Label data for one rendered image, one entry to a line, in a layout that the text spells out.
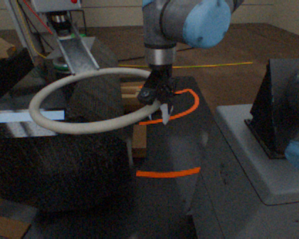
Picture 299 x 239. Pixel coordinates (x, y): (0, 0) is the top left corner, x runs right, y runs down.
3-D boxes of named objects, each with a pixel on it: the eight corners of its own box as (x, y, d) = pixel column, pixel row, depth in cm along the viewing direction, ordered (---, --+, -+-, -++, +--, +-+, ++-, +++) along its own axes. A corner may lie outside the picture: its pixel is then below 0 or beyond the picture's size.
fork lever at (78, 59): (37, 15, 116) (34, 6, 112) (68, 12, 124) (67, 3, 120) (66, 84, 83) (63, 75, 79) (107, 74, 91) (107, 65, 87)
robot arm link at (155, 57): (168, 51, 47) (136, 47, 50) (168, 70, 49) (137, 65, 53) (181, 43, 53) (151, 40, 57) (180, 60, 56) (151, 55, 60)
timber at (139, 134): (146, 157, 162) (145, 147, 155) (132, 157, 162) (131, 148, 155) (146, 134, 186) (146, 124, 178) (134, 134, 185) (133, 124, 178)
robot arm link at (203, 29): (236, -23, 33) (186, -21, 41) (193, 22, 32) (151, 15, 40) (240, 23, 40) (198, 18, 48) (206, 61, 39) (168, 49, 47)
